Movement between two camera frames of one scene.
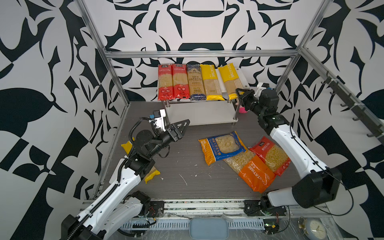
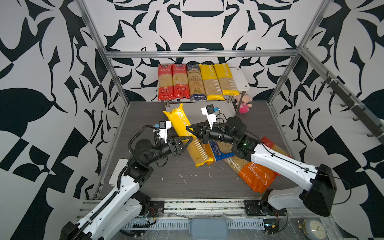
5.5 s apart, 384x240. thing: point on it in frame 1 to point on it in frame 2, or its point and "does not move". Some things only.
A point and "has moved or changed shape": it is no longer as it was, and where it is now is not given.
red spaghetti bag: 180,83 does not move
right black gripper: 247,96 to 206,134
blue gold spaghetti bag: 197,91 does not move
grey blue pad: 209,228 does not move
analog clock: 315,229 does not move
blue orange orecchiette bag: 216,148 does not move
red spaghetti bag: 165,85 does not move
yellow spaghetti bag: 231,80 has moved or changed shape
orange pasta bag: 252,169 does not move
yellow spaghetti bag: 127,146 to 180,122
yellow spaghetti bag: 213,92 does not move
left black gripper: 174,134 to 172,150
